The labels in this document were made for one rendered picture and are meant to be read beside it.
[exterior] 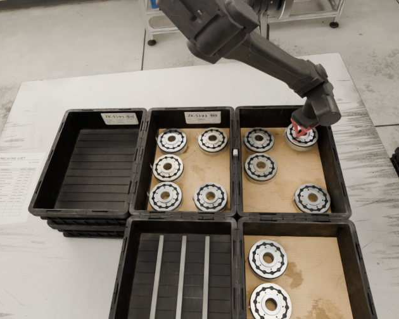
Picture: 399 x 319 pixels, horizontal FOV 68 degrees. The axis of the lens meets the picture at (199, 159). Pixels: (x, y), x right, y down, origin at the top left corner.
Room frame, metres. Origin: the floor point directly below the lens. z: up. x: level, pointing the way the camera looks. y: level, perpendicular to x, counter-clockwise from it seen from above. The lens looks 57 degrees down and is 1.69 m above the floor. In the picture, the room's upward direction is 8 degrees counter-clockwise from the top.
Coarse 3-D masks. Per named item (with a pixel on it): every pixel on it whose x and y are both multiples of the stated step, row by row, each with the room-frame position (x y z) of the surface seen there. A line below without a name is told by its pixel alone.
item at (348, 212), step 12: (240, 108) 0.68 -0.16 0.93; (252, 108) 0.67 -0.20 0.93; (264, 108) 0.66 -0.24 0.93; (276, 108) 0.65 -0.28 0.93; (288, 108) 0.65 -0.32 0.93; (240, 156) 0.49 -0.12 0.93; (336, 156) 0.44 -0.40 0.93; (240, 168) 0.44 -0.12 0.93; (336, 168) 0.40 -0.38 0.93; (240, 180) 0.40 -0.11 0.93; (240, 192) 0.37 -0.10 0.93; (240, 204) 0.33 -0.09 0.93; (348, 204) 0.29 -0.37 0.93; (240, 216) 0.30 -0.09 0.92; (252, 216) 0.29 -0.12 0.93; (264, 216) 0.29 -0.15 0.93; (276, 216) 0.28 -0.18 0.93; (288, 216) 0.28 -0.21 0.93; (300, 216) 0.27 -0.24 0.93; (312, 216) 0.27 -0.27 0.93; (324, 216) 0.26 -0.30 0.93; (336, 216) 0.26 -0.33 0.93; (348, 216) 0.25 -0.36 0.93
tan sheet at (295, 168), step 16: (272, 128) 0.65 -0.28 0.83; (288, 160) 0.51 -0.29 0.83; (304, 160) 0.50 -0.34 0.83; (320, 160) 0.49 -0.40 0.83; (288, 176) 0.45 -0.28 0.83; (304, 176) 0.44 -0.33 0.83; (320, 176) 0.43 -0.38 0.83; (256, 192) 0.41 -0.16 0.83; (272, 192) 0.40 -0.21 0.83; (288, 192) 0.39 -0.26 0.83; (256, 208) 0.35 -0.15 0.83; (272, 208) 0.35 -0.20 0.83; (288, 208) 0.34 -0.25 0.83
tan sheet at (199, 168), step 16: (192, 128) 0.70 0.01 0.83; (224, 128) 0.68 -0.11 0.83; (192, 144) 0.63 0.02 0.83; (192, 160) 0.56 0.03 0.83; (208, 160) 0.55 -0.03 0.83; (224, 160) 0.54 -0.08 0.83; (192, 176) 0.50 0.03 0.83; (208, 176) 0.49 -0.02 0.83; (224, 176) 0.48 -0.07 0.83; (192, 192) 0.44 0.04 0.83; (192, 208) 0.38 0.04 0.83
